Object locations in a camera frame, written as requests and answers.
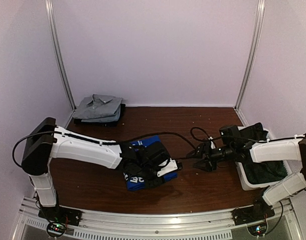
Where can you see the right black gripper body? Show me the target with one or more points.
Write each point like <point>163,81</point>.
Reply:
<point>216,155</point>

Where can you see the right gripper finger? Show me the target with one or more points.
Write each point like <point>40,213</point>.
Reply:
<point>200,151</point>
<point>203,165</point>

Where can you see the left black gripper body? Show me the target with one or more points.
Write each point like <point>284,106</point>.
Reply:
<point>146,172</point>

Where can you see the blue garment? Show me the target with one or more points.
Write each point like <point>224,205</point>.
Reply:
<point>136,183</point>

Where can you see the grey polo shirt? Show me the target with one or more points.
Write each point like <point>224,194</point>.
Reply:
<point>98,106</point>

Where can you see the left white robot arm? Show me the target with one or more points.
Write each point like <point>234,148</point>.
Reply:
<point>49,141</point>

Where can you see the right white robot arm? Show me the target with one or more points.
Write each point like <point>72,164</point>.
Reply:
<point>251,146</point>

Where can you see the white laundry basket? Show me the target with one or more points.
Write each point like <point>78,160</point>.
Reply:
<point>245,184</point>

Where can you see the black garment in basket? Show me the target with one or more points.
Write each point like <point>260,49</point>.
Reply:
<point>265,171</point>

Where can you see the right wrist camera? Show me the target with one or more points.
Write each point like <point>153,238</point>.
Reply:
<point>212,142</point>

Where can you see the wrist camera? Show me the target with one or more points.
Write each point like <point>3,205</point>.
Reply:
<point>212,142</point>
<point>168,166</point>

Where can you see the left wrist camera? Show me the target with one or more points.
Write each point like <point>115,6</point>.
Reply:
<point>168,166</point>

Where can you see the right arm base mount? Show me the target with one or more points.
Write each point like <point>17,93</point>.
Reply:
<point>256,212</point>

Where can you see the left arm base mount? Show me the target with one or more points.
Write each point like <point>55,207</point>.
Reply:
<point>61,214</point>

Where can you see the front aluminium rail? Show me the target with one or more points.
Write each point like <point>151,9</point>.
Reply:
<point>210,225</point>

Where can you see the right aluminium frame post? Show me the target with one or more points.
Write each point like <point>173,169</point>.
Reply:
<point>258,23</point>

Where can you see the aluminium frame post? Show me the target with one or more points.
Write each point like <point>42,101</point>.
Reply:
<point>258,23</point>
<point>58,55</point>

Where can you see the left aluminium frame post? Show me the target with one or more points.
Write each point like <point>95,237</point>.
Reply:
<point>58,55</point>

